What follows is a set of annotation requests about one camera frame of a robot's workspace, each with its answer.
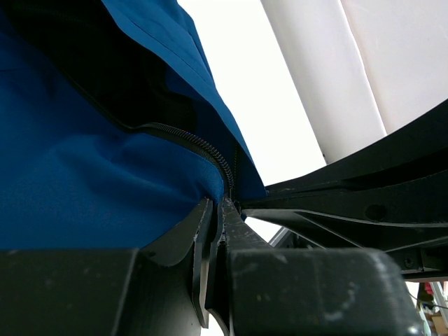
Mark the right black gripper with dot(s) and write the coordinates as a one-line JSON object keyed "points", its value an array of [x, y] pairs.
{"points": [[408, 221]]}

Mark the blue zip-up jacket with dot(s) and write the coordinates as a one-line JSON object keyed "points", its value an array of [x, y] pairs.
{"points": [[112, 129]]}

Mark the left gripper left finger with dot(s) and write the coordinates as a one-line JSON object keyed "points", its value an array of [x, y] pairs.
{"points": [[157, 290]]}

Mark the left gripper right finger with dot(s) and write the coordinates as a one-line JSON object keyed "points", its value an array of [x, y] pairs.
{"points": [[255, 289]]}

